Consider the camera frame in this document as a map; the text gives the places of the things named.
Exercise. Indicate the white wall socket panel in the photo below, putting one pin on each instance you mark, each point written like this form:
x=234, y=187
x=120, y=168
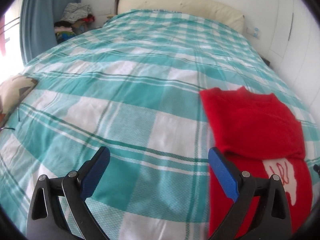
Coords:
x=255, y=32

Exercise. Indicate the red knit sweater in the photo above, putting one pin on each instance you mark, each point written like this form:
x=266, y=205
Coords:
x=260, y=135

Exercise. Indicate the white built-in wardrobe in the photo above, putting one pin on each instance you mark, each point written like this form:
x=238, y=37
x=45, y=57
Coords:
x=294, y=50

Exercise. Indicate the beige patterned cushion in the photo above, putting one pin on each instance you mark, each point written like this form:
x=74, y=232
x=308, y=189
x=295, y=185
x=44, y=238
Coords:
x=13, y=92

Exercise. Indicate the blue curtain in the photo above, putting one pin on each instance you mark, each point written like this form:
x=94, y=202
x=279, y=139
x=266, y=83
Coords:
x=37, y=20

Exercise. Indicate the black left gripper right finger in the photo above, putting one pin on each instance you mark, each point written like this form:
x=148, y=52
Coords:
x=272, y=217

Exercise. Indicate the pile of clothes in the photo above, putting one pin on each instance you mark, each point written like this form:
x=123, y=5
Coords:
x=76, y=20

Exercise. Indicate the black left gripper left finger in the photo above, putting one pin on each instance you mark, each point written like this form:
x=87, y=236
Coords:
x=45, y=217

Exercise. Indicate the teal white plaid bedspread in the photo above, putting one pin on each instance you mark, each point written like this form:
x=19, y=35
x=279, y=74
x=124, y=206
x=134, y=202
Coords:
x=133, y=86

